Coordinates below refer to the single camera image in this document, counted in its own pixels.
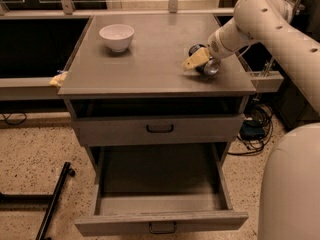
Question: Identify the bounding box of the open grey lower drawer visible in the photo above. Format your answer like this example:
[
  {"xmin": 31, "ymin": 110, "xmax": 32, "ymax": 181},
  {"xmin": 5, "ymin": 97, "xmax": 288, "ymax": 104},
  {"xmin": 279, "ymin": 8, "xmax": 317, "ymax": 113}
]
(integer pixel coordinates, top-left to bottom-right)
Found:
[{"xmin": 75, "ymin": 144, "xmax": 248, "ymax": 237}]

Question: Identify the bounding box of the grey metal rail beam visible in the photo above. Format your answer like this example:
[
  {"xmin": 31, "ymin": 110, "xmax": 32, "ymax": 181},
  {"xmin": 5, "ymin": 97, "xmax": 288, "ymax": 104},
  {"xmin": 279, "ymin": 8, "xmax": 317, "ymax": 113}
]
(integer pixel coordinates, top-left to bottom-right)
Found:
[{"xmin": 0, "ymin": 77, "xmax": 59, "ymax": 101}]

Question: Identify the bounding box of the black metal stand leg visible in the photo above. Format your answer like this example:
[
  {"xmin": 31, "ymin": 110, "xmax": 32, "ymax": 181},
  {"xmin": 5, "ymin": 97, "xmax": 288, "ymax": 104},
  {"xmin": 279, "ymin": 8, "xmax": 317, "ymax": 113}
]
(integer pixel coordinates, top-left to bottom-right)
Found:
[{"xmin": 0, "ymin": 162, "xmax": 75, "ymax": 240}]

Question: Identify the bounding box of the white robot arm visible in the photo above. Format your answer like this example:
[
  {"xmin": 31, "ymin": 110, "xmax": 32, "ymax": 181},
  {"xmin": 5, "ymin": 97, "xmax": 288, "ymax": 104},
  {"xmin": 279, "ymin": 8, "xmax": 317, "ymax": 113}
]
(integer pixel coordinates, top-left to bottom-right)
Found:
[{"xmin": 183, "ymin": 0, "xmax": 320, "ymax": 240}]

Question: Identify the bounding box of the closed grey upper drawer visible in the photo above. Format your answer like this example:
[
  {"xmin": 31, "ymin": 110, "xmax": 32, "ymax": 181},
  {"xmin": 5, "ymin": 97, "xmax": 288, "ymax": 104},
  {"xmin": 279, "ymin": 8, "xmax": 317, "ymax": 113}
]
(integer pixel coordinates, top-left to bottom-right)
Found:
[{"xmin": 72, "ymin": 114, "xmax": 244, "ymax": 146}]

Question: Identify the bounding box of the blue pepsi can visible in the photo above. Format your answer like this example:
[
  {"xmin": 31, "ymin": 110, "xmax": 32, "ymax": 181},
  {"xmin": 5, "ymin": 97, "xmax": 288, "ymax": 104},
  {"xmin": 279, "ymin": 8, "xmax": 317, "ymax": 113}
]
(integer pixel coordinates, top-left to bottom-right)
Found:
[{"xmin": 188, "ymin": 44, "xmax": 221, "ymax": 76}]

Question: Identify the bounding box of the grey drawer cabinet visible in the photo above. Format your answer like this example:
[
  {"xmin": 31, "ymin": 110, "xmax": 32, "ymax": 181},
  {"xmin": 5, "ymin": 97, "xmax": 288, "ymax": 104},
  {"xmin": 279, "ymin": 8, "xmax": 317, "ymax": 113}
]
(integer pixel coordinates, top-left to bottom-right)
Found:
[{"xmin": 59, "ymin": 14, "xmax": 255, "ymax": 164}]

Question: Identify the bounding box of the black floor cable loop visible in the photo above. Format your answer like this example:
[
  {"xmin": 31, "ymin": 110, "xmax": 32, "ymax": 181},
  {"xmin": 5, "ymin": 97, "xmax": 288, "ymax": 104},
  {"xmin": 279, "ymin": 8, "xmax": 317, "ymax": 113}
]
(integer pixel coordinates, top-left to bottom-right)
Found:
[{"xmin": 0, "ymin": 112, "xmax": 28, "ymax": 126}]

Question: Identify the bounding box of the white ceramic bowl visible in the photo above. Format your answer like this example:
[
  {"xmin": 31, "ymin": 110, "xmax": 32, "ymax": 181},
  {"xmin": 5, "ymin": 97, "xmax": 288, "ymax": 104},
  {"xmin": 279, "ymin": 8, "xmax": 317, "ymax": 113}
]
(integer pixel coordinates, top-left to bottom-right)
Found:
[{"xmin": 99, "ymin": 24, "xmax": 135, "ymax": 52}]

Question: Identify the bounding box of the black cable bundle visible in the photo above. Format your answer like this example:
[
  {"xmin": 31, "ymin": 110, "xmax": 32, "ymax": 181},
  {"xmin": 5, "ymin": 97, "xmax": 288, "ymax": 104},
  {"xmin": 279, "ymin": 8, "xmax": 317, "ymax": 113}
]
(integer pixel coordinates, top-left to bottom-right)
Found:
[{"xmin": 227, "ymin": 103, "xmax": 274, "ymax": 157}]

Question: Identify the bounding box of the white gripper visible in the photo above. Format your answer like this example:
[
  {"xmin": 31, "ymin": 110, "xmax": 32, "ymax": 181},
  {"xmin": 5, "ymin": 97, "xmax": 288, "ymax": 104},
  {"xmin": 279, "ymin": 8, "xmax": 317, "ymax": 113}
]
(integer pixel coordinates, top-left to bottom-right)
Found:
[{"xmin": 182, "ymin": 19, "xmax": 255, "ymax": 71}]

